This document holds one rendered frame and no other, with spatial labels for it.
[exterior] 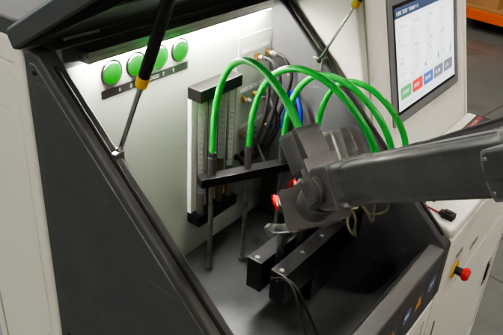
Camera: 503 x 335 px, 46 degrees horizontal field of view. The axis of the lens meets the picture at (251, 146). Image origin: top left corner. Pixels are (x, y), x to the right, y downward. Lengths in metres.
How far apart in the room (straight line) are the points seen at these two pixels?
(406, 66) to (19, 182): 1.00
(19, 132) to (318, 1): 0.74
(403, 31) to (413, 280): 0.64
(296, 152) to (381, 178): 0.21
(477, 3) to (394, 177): 6.30
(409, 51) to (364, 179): 0.99
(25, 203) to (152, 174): 0.26
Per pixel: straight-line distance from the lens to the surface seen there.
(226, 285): 1.44
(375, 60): 1.48
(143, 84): 0.86
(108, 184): 0.98
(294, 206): 0.92
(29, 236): 1.30
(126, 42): 1.09
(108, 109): 1.15
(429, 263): 1.41
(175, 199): 1.40
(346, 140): 1.05
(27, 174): 1.19
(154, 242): 0.96
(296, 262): 1.29
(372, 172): 0.66
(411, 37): 1.65
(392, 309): 1.27
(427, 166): 0.57
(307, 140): 0.81
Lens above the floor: 1.79
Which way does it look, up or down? 29 degrees down
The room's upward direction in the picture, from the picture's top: 4 degrees clockwise
